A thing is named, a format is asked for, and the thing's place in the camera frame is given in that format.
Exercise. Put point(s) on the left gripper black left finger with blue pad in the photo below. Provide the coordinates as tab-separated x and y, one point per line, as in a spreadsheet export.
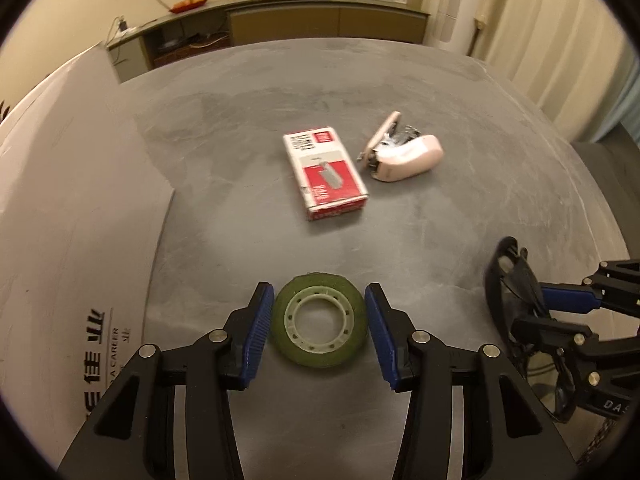
130	433

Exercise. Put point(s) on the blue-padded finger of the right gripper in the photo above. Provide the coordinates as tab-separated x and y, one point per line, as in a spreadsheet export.
614	286

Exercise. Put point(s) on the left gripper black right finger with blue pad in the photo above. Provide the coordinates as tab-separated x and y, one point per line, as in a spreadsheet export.
507	433

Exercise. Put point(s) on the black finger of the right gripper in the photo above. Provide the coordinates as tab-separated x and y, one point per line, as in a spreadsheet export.
528	335

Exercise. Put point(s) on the black sunglasses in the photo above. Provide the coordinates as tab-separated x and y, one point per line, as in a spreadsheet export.
513	291

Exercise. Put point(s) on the green tape roll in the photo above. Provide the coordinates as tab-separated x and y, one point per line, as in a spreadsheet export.
319	321

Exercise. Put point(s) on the large white cardboard box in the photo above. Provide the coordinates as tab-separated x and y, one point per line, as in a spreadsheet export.
82	209

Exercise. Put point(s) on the pink white stapler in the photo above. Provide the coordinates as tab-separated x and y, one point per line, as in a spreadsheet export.
396	152

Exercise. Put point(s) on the cream curtain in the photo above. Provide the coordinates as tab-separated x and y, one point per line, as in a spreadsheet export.
570	58

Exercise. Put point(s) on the red white staples box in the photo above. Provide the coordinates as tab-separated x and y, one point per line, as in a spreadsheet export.
326	176

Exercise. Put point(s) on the white standing air conditioner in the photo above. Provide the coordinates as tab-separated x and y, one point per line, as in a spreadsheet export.
452	25

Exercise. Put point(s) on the white power strip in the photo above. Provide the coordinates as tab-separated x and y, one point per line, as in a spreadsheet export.
118	28

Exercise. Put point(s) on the grey TV cabinet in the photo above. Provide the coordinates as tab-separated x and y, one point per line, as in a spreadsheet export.
225	24

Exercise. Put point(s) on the red fruit bowl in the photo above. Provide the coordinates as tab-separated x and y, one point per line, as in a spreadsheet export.
186	5

